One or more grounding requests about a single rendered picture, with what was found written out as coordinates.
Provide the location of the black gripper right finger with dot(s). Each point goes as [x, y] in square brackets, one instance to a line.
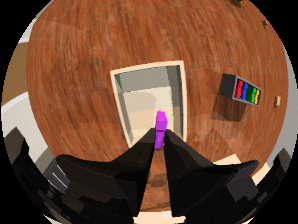
[192, 178]

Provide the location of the violet blade fuse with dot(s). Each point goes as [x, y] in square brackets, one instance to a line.
[161, 126]

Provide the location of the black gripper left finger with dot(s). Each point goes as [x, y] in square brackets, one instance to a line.
[124, 177]

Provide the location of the grey fuse block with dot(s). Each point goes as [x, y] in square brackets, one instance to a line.
[231, 88]

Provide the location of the blue fuse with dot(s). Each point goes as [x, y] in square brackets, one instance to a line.
[243, 91]

